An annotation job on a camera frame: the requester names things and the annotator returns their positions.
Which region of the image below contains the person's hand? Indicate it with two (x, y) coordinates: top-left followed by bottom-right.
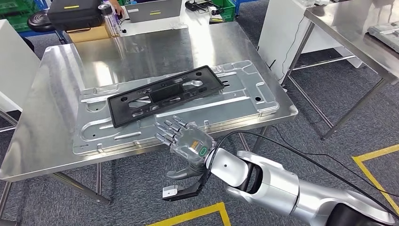
(107, 0), (125, 16)

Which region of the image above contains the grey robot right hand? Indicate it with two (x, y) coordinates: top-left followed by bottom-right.
(155, 115), (216, 181)

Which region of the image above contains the black plastic mounting plate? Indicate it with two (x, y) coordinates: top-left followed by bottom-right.
(107, 65), (226, 129)

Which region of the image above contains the stainless steel workbench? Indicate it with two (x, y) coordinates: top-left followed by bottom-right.
(0, 21), (299, 216)

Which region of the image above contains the clear plastic bottle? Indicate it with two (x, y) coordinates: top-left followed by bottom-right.
(98, 3), (122, 38)

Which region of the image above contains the grey laptop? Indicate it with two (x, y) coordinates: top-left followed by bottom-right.
(124, 0), (184, 24)

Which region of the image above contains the brown cardboard box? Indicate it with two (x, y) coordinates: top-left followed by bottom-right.
(68, 24), (110, 44)

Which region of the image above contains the stamped sheet metal panel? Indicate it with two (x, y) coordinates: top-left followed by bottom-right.
(367, 21), (399, 53)
(72, 60), (280, 156)

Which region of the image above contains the black hard case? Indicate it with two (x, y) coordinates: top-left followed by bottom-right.
(47, 0), (104, 32)

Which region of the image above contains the yellow floor tape square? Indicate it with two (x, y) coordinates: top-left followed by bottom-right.
(146, 202), (232, 226)
(352, 144), (399, 214)

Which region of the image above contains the black round stool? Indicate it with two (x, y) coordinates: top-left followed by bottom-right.
(27, 8), (60, 33)

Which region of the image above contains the green plastic crate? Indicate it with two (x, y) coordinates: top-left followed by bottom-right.
(0, 0), (43, 32)
(212, 0), (237, 23)

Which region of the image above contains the white board panel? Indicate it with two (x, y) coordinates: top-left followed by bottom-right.
(0, 19), (42, 112)

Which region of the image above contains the white cabinet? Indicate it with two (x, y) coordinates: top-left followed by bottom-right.
(258, 0), (364, 84)

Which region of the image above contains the stainless steel table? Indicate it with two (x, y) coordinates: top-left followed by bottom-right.
(282, 0), (399, 140)

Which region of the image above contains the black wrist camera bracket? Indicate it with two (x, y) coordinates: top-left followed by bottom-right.
(162, 168), (213, 202)

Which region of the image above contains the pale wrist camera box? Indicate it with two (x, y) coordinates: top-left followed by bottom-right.
(162, 185), (179, 199)

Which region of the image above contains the black floor cable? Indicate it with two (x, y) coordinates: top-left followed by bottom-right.
(269, 124), (399, 198)

